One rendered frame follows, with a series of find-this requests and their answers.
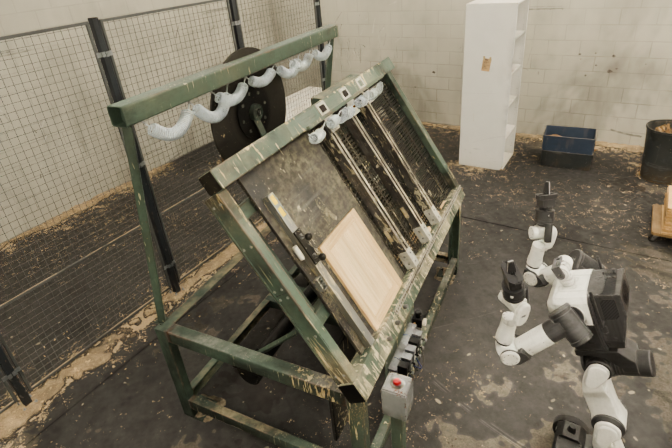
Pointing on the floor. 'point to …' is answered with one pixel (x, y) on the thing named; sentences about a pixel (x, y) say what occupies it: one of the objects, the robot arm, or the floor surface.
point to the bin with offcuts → (658, 152)
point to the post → (398, 433)
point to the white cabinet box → (492, 79)
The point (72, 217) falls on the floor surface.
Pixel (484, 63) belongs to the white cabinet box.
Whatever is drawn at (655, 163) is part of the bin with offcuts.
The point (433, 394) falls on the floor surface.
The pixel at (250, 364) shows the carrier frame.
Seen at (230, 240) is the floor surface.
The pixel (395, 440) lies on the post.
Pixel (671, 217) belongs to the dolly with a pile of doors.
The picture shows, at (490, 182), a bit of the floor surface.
